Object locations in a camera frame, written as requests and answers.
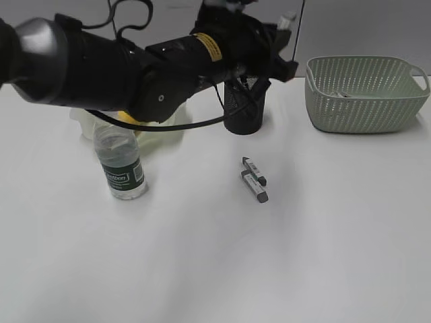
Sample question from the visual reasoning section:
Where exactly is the yellow mango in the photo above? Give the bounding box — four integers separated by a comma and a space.
117, 111, 141, 125

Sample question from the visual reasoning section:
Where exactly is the grey white eraser back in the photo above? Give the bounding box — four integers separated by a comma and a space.
242, 156, 267, 186

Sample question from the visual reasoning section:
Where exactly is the grey white eraser front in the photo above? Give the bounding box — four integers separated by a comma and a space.
277, 11, 297, 30

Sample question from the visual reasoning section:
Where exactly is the grey white eraser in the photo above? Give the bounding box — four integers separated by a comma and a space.
242, 156, 267, 186
277, 11, 297, 30
240, 170, 269, 203

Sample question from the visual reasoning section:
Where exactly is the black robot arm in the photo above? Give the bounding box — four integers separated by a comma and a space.
1, 1, 298, 122

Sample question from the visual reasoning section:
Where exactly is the white waste paper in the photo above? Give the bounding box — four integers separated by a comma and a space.
330, 91, 358, 99

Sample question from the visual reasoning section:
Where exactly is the clear water bottle green label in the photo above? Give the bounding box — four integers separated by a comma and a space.
93, 122, 147, 200

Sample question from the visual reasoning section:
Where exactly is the light green woven basket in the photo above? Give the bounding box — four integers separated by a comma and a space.
304, 56, 430, 135

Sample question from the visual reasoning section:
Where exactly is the black mesh pen holder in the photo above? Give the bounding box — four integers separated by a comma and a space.
224, 76, 271, 135

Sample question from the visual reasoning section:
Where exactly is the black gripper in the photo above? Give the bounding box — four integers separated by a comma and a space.
192, 1, 298, 82

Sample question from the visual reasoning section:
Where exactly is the pale green wavy plate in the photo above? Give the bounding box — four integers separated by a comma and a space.
69, 102, 192, 151

